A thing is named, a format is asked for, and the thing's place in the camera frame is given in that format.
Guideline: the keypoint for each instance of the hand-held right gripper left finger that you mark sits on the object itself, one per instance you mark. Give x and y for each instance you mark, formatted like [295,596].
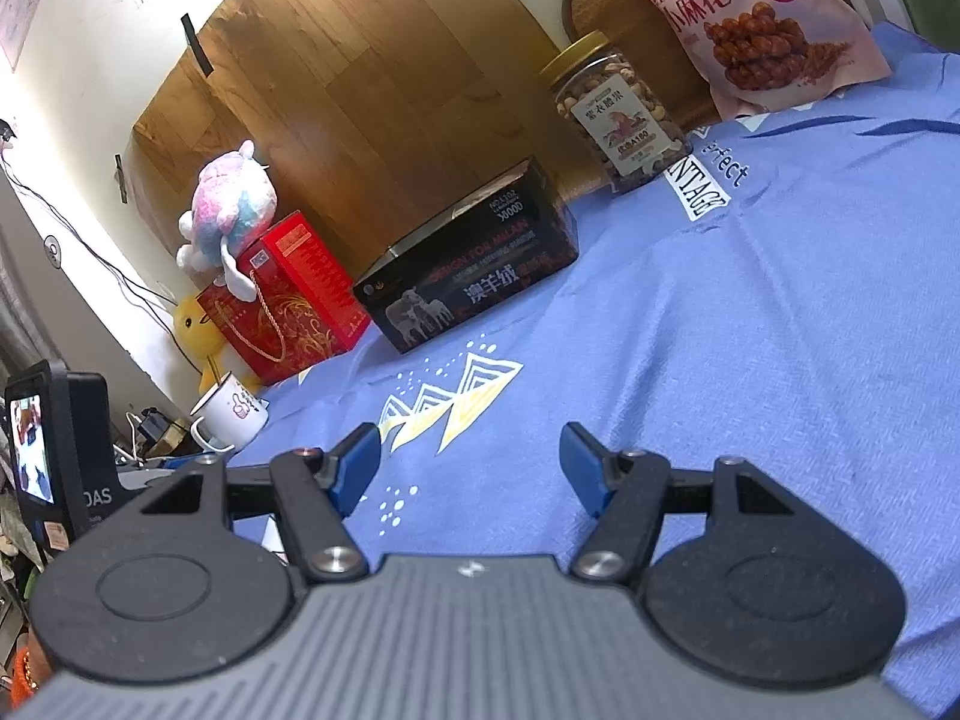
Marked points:
[352,469]

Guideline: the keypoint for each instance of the clear nut jar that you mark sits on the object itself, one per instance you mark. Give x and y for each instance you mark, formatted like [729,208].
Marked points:
[619,112]

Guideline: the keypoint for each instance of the blue printed cloth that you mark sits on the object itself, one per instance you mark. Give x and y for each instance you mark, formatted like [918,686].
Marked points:
[750,315]

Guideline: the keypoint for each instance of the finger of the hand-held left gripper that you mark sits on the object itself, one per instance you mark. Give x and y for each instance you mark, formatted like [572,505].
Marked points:
[146,478]

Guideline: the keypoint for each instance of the wooden board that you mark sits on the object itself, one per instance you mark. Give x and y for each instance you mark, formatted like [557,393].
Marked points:
[375,90]

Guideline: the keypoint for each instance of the black printed cardboard box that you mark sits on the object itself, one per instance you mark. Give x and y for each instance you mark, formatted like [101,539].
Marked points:
[480,262]

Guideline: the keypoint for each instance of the pink white plush toy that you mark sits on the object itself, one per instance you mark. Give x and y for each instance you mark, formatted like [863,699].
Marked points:
[225,202]

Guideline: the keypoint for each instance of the black tape strip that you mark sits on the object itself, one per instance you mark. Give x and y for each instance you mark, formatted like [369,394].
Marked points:
[196,41]
[120,176]

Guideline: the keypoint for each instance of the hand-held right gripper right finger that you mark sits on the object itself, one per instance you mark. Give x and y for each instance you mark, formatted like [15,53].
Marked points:
[583,469]

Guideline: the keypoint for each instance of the white wall socket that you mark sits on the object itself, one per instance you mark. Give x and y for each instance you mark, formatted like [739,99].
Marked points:
[51,251]

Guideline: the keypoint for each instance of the pink snack bag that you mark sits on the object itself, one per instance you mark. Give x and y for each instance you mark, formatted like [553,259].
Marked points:
[757,30]

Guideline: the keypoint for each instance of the yellow duck plush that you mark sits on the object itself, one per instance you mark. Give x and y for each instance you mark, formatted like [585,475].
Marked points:
[196,330]

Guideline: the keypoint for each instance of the grey curtain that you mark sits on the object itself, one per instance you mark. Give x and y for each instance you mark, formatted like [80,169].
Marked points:
[15,330]

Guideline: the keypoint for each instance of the black power adapter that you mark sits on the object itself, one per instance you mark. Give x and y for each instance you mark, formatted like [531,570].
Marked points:
[159,424]

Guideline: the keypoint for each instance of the white printed mug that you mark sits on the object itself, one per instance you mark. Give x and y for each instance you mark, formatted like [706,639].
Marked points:
[232,409]

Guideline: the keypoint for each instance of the red gift box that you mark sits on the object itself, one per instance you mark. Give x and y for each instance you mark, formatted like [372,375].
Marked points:
[300,300]

